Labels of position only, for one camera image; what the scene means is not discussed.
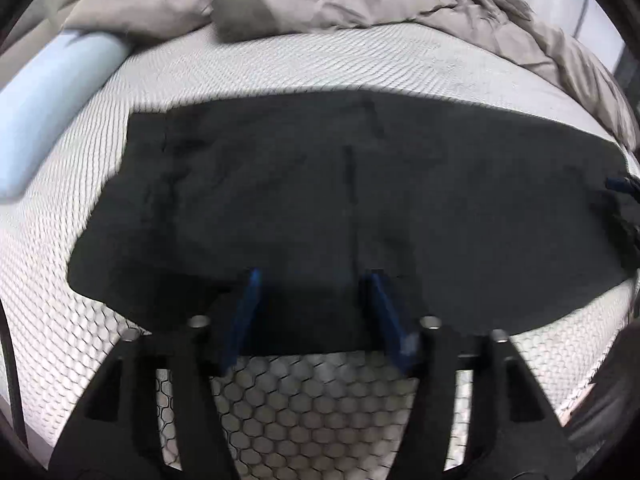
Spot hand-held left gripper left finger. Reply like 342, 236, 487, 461
50, 266, 266, 480

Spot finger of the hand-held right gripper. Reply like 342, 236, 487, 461
604, 174, 640, 198

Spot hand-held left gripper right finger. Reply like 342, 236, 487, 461
361, 267, 581, 480

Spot black pants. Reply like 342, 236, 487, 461
67, 91, 639, 356

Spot white curtain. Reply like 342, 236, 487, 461
515, 0, 623, 68

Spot person's dark clothing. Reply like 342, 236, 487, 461
562, 330, 640, 461

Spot honeycomb patterned bed mattress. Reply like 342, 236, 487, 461
0, 22, 640, 480

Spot light blue pillow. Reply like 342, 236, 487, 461
0, 30, 132, 201

